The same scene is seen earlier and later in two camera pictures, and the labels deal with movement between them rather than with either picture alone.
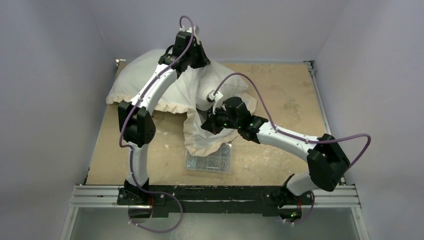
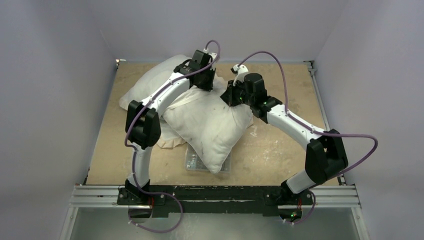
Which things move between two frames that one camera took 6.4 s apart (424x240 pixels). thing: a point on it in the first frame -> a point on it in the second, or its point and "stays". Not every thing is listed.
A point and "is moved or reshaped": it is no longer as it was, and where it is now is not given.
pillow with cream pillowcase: (187, 93) is moved or reshaped
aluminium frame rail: (345, 197) stays
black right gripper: (209, 124) -> (228, 97)
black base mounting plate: (165, 199) stays
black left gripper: (203, 60) -> (211, 70)
